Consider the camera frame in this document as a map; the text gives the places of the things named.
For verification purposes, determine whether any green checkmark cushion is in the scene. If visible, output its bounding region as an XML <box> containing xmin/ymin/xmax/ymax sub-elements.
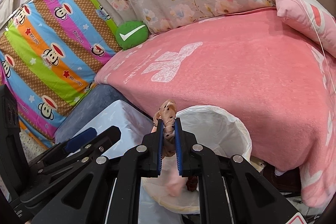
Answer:
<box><xmin>115</xmin><ymin>21</ymin><xmax>149</xmax><ymax>50</ymax></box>

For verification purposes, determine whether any blue grey cushion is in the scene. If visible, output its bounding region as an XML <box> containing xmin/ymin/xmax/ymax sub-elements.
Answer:
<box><xmin>55</xmin><ymin>84</ymin><xmax>130</xmax><ymax>144</ymax></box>

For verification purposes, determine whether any light blue palm sheet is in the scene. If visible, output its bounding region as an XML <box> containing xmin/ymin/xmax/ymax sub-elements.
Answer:
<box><xmin>71</xmin><ymin>99</ymin><xmax>185</xmax><ymax>224</ymax></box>

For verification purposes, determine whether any colourful striped monkey quilt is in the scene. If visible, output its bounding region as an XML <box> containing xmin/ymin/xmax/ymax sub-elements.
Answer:
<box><xmin>1</xmin><ymin>0</ymin><xmax>120</xmax><ymax>147</ymax></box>

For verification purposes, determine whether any white plastic trash bag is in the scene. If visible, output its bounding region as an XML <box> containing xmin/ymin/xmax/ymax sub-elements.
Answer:
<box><xmin>142</xmin><ymin>105</ymin><xmax>252</xmax><ymax>214</ymax></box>

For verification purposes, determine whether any pink dotted scrunchie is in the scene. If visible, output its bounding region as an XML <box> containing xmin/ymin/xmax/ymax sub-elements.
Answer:
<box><xmin>152</xmin><ymin>100</ymin><xmax>177</xmax><ymax>158</ymax></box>

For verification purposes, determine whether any pink blanket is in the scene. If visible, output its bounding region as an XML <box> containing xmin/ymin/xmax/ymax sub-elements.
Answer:
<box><xmin>95</xmin><ymin>9</ymin><xmax>335</xmax><ymax>207</ymax></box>

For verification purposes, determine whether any pink white pillow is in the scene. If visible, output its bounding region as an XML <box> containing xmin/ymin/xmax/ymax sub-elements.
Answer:
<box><xmin>275</xmin><ymin>0</ymin><xmax>336</xmax><ymax>56</ymax></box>

